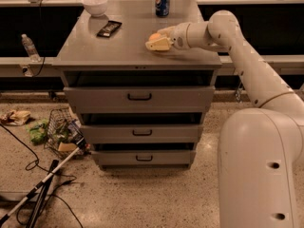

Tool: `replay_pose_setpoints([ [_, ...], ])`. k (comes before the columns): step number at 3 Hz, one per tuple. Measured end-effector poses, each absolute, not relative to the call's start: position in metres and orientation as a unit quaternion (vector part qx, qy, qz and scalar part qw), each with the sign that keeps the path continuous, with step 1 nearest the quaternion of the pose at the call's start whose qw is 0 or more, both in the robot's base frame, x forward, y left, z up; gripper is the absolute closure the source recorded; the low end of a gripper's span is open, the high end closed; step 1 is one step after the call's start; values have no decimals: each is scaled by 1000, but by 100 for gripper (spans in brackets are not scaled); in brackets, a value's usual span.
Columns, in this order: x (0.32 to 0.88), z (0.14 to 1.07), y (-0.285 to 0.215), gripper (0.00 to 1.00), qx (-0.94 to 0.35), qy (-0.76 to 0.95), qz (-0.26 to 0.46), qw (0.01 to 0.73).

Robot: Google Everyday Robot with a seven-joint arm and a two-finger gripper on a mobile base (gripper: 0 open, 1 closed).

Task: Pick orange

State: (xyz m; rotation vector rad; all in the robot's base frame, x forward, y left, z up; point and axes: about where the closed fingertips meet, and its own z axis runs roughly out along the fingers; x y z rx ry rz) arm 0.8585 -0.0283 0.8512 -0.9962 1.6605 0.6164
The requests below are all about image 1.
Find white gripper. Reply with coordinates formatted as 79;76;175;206
145;23;190;51

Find orange fruit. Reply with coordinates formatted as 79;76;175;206
149;33;161;41

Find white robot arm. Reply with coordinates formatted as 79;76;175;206
145;10;304;228

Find blue pepsi can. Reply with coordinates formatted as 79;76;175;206
155;0;170;17

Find black snack bar packet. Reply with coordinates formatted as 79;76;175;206
97;20;122;38

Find grey drawer cabinet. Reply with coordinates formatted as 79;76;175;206
51;0;222;171

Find white bowl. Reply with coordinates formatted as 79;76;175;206
82;0;108;17

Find middle grey drawer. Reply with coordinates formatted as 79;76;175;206
81;124;202;143

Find grey drawer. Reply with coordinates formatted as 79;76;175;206
65;86;215;113
92;150;196;166
81;124;202;143

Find top grey drawer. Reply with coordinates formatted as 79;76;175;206
65;86;215;113

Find bottom grey drawer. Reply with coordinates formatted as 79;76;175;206
92;150;196;166

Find clear plastic water bottle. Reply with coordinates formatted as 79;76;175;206
21;34;41;63

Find white black reacher stick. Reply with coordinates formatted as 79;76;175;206
0;147;80;228

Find green snack bag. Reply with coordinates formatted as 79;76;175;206
27;119;48;145

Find crumpled brown bag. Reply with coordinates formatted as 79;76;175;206
0;110;30;125

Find black hanging cable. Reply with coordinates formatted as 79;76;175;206
32;0;52;78

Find wire basket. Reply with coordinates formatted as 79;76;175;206
45;107;90;160

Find black floor cable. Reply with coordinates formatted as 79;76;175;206
0;123;85;228

